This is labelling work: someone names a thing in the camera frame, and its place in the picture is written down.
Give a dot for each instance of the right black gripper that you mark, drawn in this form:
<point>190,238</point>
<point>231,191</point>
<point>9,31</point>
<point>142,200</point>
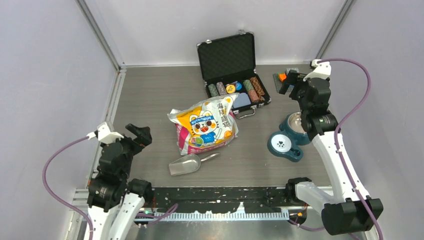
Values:
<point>290,80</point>

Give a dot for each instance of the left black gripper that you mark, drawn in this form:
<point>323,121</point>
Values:
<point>144,139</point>

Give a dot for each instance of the metal food scoop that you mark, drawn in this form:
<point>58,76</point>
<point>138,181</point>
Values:
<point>189,164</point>

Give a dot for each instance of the pet food bag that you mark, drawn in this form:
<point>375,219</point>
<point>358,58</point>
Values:
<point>205,126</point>

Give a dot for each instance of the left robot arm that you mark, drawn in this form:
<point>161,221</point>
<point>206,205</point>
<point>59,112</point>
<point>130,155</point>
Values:
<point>114,199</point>

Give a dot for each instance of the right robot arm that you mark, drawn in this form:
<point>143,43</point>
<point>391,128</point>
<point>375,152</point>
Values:
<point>350,208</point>

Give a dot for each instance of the teal double pet bowl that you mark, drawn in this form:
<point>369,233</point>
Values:
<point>286,142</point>

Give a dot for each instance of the toy brick assembly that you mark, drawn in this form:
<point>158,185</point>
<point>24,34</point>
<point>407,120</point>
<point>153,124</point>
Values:
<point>280,77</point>

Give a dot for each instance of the blue playing card deck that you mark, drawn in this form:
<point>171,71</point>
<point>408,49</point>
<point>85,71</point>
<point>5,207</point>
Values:
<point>242,100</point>

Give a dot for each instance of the yellow dealer button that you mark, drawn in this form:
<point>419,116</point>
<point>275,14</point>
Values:
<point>230,88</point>

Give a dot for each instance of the black poker chip case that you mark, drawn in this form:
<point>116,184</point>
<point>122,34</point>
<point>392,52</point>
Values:
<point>231,60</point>

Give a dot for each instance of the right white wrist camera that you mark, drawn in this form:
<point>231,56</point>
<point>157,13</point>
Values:
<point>320,69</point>

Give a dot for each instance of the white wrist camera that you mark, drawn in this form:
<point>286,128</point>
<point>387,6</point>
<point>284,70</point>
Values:
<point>320,69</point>
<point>105,134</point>

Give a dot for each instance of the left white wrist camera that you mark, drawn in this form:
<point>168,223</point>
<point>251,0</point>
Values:
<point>105,134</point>

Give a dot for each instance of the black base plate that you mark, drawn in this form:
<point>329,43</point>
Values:
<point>222,200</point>

